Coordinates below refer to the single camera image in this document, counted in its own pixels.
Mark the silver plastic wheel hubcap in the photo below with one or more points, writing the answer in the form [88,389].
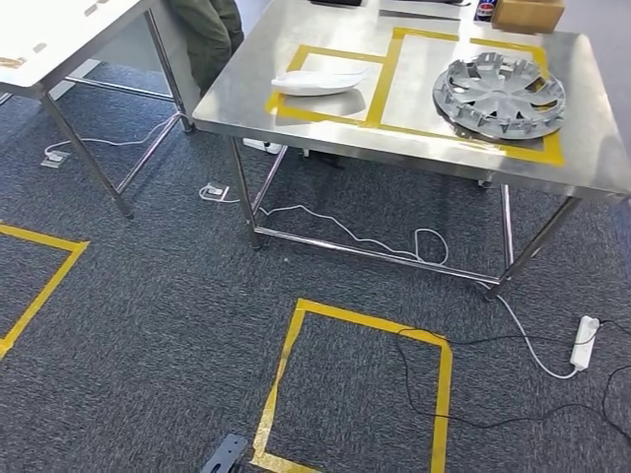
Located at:
[498,98]

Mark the stainless steel workbench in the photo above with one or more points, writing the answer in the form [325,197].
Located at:
[246,98]

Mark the brown cardboard box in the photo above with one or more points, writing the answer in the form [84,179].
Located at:
[527,16]

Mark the yellow tape double frame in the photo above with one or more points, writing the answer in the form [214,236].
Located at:
[380,85]

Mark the blue cola can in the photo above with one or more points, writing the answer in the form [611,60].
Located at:
[484,10]

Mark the white power strip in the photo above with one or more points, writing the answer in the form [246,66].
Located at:
[585,346]
[263,146]

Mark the grey floor socket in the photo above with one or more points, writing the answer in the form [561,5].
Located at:
[55,159]
[214,192]

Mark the yellow tape strip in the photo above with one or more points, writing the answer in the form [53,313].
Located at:
[12,62]

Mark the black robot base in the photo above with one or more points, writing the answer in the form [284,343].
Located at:
[224,454]

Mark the person leaning on table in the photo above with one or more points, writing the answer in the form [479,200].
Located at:
[212,39]

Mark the white curved plastic part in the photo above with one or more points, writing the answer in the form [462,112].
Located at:
[315,81]

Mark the stainless steel table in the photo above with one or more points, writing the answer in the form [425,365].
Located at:
[49,39]

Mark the yellow floor tape square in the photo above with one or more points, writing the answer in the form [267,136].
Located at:
[49,287]
[444,391]

